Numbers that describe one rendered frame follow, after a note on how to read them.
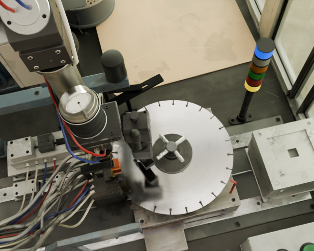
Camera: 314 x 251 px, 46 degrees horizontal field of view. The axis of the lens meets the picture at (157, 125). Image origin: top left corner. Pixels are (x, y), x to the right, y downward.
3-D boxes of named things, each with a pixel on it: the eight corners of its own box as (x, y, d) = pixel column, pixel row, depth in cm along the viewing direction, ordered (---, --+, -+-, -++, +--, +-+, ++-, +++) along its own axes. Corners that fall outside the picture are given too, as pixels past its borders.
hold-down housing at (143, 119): (154, 142, 90) (147, 102, 71) (155, 161, 88) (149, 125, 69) (132, 144, 90) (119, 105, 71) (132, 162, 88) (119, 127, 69)
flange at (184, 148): (199, 145, 102) (199, 141, 100) (181, 180, 98) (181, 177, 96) (163, 128, 105) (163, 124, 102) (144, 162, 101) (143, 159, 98)
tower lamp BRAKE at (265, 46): (268, 43, 93) (271, 35, 90) (275, 57, 91) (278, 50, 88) (251, 47, 93) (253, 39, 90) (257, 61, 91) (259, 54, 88)
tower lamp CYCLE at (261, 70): (263, 58, 99) (266, 51, 96) (269, 71, 97) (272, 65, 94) (247, 61, 99) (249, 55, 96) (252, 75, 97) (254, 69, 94)
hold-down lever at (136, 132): (143, 108, 72) (128, 108, 71) (145, 136, 68) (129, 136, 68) (140, 131, 78) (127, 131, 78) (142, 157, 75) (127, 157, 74)
